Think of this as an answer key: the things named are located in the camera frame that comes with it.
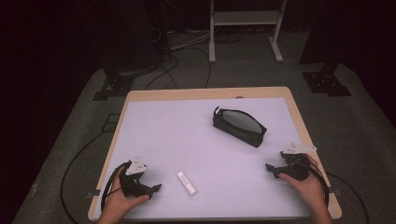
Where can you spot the person's right hand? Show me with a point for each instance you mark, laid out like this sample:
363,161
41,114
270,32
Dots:
306,189

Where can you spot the black stand base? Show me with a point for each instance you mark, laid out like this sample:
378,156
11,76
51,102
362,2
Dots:
113,87
327,83

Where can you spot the black floor frame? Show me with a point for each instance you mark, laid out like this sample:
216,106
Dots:
109,123

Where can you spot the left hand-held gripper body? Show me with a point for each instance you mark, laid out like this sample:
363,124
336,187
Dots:
130,182

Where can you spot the white metal stand frame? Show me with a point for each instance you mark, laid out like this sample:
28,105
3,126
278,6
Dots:
246,18

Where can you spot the person's left hand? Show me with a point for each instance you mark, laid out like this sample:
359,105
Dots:
120,203

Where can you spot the black pencil case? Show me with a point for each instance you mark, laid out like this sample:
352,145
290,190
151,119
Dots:
239,126

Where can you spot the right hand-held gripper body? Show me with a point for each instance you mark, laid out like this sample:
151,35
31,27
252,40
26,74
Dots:
295,165

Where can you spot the white tube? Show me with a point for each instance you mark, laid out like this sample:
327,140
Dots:
187,183

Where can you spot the wooden table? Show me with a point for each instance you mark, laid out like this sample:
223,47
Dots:
205,92

